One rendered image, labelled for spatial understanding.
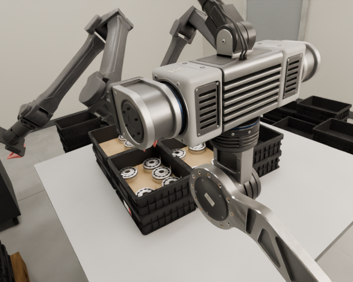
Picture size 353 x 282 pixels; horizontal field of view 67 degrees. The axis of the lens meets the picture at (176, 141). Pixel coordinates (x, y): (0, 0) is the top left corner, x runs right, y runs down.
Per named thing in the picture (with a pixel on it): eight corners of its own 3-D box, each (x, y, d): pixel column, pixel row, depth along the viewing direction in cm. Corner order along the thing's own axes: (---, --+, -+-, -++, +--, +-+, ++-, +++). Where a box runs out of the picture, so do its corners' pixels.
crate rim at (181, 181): (195, 178, 124) (195, 174, 123) (136, 205, 112) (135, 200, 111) (157, 144, 155) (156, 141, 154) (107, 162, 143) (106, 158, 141)
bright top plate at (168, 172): (175, 174, 137) (175, 173, 136) (157, 181, 132) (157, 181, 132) (165, 165, 144) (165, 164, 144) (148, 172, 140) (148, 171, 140)
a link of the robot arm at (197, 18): (187, -2, 112) (203, 8, 119) (170, 26, 119) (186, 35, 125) (244, 54, 86) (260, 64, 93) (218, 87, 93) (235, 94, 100)
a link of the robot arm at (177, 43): (181, 20, 113) (198, 31, 120) (174, 17, 117) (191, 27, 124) (140, 108, 127) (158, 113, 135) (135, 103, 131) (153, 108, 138)
